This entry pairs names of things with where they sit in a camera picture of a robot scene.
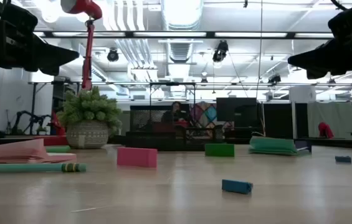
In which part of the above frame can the green plant in patterned pot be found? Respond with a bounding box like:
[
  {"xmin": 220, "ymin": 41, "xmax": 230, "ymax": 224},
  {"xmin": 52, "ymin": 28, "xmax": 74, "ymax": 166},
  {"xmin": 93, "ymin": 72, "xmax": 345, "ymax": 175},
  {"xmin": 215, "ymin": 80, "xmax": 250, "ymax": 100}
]
[{"xmin": 56, "ymin": 86, "xmax": 123, "ymax": 149}]

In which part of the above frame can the black partition panel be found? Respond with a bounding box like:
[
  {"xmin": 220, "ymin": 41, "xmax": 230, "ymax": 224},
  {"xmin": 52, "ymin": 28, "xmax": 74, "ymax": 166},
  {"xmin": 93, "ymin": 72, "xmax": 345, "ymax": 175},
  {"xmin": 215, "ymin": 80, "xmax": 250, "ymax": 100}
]
[{"xmin": 216, "ymin": 97, "xmax": 309, "ymax": 140}]

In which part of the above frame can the green eraser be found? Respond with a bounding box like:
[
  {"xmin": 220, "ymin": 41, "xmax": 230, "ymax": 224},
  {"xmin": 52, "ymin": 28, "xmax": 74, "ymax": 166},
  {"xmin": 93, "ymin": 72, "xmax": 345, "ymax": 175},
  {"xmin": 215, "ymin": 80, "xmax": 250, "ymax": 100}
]
[{"xmin": 204, "ymin": 143, "xmax": 235, "ymax": 157}]

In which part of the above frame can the red background object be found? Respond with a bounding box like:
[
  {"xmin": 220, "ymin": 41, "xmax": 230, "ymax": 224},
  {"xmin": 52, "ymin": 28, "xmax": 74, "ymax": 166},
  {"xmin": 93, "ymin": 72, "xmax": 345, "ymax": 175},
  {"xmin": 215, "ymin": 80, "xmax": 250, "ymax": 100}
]
[{"xmin": 318, "ymin": 121, "xmax": 335, "ymax": 139}]

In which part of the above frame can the white pillar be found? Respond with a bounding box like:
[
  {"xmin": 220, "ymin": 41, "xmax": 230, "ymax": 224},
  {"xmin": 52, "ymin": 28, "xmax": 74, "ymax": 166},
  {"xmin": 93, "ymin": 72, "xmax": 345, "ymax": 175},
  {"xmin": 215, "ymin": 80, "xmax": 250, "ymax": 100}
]
[{"xmin": 288, "ymin": 86, "xmax": 317, "ymax": 139}]

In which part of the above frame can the pink eraser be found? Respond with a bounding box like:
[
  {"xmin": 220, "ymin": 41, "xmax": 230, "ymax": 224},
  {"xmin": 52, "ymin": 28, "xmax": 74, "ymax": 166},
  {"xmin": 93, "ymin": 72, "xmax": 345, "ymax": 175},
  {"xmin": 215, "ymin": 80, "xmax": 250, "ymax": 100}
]
[{"xmin": 117, "ymin": 147, "xmax": 158, "ymax": 169}]

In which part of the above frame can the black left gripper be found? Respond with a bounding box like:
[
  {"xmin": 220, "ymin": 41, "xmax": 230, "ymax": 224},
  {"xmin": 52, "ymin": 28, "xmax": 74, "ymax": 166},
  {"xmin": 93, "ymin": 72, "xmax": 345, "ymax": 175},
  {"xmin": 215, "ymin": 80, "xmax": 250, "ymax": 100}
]
[{"xmin": 0, "ymin": 0, "xmax": 80, "ymax": 77}]

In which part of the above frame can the grey green curtain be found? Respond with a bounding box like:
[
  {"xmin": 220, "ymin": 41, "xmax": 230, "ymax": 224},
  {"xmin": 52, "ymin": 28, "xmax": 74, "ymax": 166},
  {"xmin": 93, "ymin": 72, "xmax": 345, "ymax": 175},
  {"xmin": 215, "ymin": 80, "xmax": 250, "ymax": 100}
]
[{"xmin": 307, "ymin": 101, "xmax": 352, "ymax": 139}]

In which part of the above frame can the colourful patterned panel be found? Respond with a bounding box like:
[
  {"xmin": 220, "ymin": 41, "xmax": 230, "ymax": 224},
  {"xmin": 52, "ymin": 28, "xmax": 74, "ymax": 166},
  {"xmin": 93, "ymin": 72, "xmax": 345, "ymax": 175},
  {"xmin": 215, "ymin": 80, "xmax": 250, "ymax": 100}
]
[{"xmin": 189, "ymin": 103, "xmax": 219, "ymax": 138}]

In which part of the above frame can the person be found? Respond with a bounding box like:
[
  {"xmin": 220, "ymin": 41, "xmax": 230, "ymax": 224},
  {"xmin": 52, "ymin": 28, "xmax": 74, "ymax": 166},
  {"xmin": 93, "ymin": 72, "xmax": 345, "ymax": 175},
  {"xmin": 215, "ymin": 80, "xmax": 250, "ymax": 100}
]
[{"xmin": 161, "ymin": 101, "xmax": 192, "ymax": 124}]

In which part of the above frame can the black table frame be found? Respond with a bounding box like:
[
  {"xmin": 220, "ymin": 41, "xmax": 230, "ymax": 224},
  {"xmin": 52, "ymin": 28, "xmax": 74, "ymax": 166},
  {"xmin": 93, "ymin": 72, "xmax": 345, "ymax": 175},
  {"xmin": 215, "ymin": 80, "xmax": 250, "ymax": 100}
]
[{"xmin": 0, "ymin": 136, "xmax": 352, "ymax": 151}]

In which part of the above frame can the black mesh desk organizer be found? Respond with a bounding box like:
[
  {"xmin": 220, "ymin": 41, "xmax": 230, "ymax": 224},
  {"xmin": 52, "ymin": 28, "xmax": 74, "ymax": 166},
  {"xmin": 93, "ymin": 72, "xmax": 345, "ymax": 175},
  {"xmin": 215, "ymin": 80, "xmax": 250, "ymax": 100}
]
[{"xmin": 125, "ymin": 105, "xmax": 226, "ymax": 152}]

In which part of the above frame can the green sticky notes pad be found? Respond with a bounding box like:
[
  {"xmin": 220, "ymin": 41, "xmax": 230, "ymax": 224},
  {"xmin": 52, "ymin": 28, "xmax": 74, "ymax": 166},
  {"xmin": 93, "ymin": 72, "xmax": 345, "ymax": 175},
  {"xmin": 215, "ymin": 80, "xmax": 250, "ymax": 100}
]
[{"xmin": 249, "ymin": 136, "xmax": 313, "ymax": 156}]

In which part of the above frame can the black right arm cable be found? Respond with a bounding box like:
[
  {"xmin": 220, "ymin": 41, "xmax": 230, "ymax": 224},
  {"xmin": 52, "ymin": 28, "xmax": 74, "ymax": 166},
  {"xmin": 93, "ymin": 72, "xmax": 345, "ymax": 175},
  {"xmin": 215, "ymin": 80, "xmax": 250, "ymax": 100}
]
[{"xmin": 330, "ymin": 0, "xmax": 350, "ymax": 11}]

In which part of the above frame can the red desk lamp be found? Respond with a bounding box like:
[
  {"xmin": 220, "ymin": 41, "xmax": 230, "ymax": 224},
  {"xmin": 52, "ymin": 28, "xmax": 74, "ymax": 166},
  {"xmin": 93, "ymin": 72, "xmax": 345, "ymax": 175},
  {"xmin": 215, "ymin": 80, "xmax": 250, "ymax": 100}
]
[{"xmin": 35, "ymin": 0, "xmax": 103, "ymax": 146}]

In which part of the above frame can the pink sticky notes pad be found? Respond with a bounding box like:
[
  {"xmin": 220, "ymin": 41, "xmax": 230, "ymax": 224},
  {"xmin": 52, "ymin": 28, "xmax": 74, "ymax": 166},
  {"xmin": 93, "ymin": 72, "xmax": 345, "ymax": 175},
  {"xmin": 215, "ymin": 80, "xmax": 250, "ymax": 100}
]
[{"xmin": 0, "ymin": 138, "xmax": 78, "ymax": 164}]

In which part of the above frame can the black ceiling spotlight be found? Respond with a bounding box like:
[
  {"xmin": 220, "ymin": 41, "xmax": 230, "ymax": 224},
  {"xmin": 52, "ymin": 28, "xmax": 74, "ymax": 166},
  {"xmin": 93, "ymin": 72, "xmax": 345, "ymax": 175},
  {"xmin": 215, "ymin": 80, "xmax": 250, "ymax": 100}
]
[
  {"xmin": 107, "ymin": 47, "xmax": 120, "ymax": 63},
  {"xmin": 268, "ymin": 73, "xmax": 282, "ymax": 85},
  {"xmin": 212, "ymin": 39, "xmax": 229, "ymax": 63}
]

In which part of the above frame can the black overhead bar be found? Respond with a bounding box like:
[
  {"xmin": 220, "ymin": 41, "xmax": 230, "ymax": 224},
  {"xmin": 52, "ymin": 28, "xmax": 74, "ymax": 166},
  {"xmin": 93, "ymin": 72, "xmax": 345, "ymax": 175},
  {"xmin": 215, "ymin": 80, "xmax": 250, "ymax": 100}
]
[{"xmin": 34, "ymin": 30, "xmax": 352, "ymax": 40}]

